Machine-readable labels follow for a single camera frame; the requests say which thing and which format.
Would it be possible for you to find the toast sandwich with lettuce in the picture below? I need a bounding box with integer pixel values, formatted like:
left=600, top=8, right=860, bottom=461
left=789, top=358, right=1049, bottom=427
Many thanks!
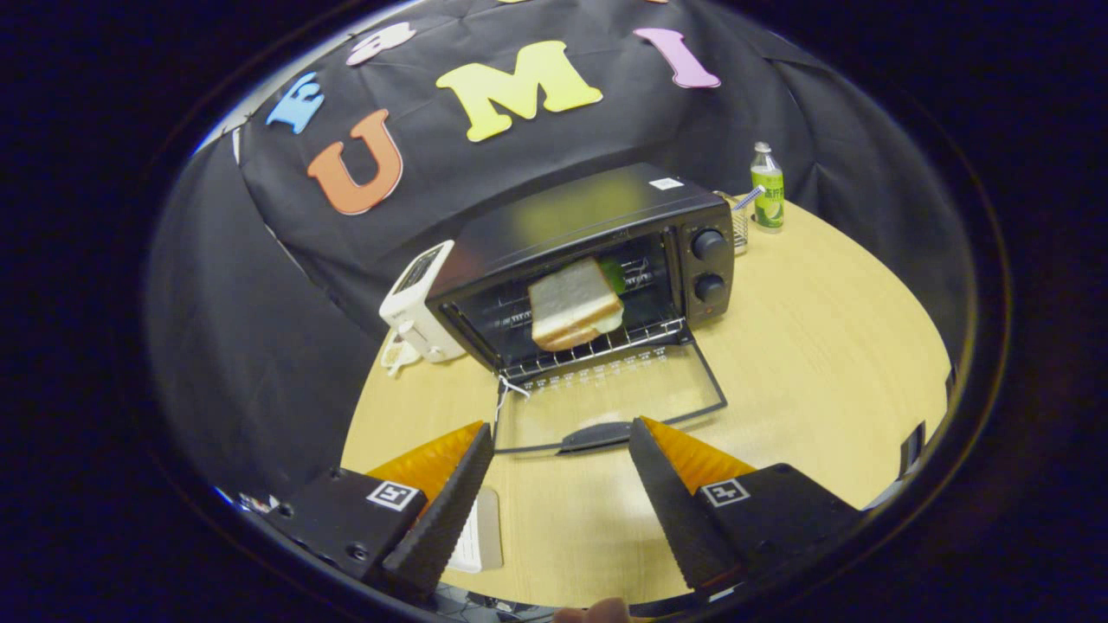
left=528, top=256, right=626, bottom=352

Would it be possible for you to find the wire mesh holder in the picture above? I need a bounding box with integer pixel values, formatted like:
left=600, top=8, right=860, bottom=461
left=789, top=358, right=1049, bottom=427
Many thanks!
left=714, top=186, right=768, bottom=257

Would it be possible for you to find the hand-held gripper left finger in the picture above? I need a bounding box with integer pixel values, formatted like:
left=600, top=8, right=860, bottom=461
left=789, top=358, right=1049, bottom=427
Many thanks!
left=260, top=421, right=496, bottom=600

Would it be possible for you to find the white pop-up toaster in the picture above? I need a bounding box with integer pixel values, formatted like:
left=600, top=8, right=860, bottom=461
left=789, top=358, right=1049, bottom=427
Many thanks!
left=379, top=240, right=468, bottom=364

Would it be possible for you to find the green label plastic bottle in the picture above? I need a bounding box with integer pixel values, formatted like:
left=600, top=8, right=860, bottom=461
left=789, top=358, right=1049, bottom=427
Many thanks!
left=750, top=141, right=786, bottom=234

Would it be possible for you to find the white rectangular tray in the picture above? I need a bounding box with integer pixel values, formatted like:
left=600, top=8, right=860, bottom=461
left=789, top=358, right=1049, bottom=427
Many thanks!
left=446, top=486, right=505, bottom=574

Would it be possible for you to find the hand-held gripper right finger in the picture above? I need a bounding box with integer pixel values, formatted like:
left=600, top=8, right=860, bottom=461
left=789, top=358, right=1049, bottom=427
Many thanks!
left=628, top=417, right=866, bottom=600

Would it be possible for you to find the white string tag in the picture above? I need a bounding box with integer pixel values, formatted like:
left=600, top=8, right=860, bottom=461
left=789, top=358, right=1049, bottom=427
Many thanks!
left=493, top=372, right=532, bottom=425

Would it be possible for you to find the black toaster oven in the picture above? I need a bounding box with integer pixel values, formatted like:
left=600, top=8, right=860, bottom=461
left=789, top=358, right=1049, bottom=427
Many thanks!
left=424, top=163, right=737, bottom=455

